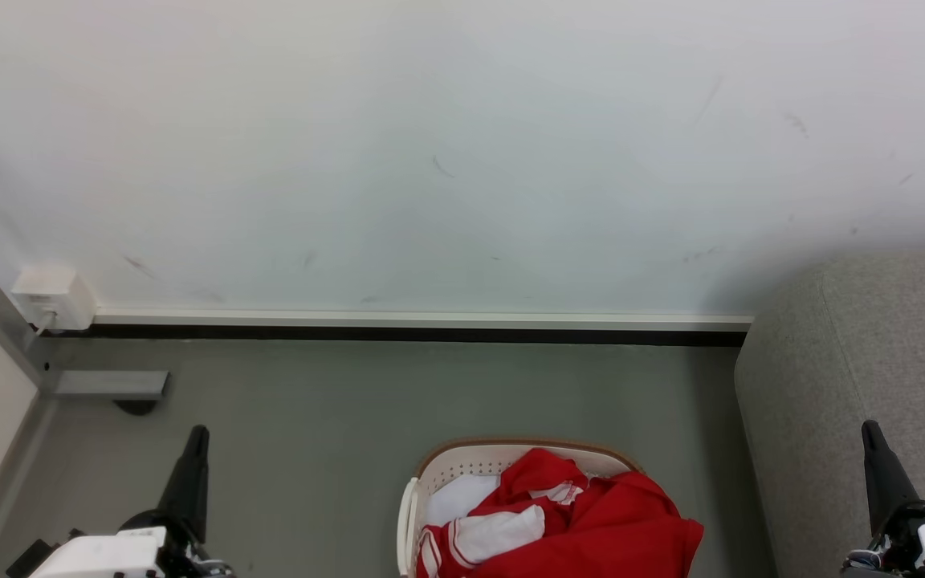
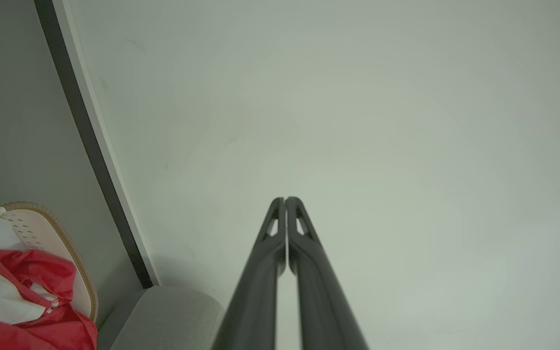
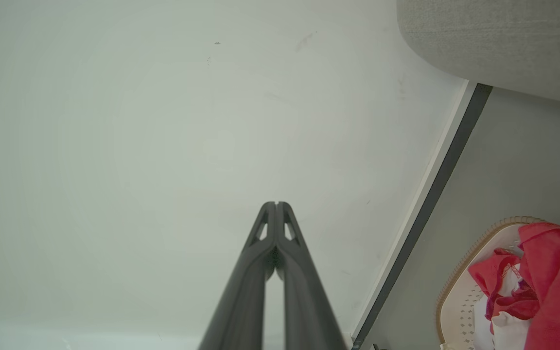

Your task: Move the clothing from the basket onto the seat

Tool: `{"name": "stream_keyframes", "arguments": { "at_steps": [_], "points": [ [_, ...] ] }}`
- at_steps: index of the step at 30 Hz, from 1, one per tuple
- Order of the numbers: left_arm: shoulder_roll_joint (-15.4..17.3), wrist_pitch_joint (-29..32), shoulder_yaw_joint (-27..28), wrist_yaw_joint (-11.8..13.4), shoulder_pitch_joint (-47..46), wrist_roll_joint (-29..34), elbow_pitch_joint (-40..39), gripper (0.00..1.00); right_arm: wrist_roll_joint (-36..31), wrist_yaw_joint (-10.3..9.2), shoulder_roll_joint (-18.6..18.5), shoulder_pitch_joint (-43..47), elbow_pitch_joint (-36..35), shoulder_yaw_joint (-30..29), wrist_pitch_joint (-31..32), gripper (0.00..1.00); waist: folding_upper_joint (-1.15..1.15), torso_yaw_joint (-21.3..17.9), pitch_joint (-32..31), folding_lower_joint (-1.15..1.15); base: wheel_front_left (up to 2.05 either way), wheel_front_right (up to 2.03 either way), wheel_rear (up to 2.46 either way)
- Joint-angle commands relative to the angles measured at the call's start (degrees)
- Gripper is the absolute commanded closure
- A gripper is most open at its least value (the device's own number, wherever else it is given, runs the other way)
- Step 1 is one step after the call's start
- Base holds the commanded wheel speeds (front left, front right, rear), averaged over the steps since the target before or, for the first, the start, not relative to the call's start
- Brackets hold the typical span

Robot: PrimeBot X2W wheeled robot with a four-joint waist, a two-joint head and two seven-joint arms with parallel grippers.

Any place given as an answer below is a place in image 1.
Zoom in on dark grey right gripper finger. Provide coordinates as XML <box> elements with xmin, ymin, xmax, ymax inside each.
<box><xmin>862</xmin><ymin>420</ymin><xmax>922</xmax><ymax>537</ymax></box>

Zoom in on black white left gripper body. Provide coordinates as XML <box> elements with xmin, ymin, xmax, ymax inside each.
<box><xmin>29</xmin><ymin>507</ymin><xmax>235</xmax><ymax>578</ymax></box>

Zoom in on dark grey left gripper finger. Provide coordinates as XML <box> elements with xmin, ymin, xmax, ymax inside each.
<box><xmin>159</xmin><ymin>425</ymin><xmax>210</xmax><ymax>543</ymax></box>

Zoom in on red and white garment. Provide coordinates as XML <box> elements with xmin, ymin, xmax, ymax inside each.
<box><xmin>416</xmin><ymin>448</ymin><xmax>706</xmax><ymax>578</ymax></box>

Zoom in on grey fabric sofa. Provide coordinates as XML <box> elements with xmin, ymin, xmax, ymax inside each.
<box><xmin>734</xmin><ymin>249</ymin><xmax>925</xmax><ymax>578</ymax></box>

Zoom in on grey metal foot bar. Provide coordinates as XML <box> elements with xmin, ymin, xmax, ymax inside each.
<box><xmin>55</xmin><ymin>370</ymin><xmax>171</xmax><ymax>401</ymax></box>

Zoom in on cream perforated laundry basket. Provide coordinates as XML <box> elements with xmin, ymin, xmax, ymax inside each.
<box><xmin>397</xmin><ymin>438</ymin><xmax>646</xmax><ymax>578</ymax></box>

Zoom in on white and black baseboard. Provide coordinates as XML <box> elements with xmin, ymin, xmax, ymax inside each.
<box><xmin>92</xmin><ymin>311</ymin><xmax>754</xmax><ymax>348</ymax></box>

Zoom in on white wall socket box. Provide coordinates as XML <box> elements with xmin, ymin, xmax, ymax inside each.
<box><xmin>11</xmin><ymin>267</ymin><xmax>97</xmax><ymax>332</ymax></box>

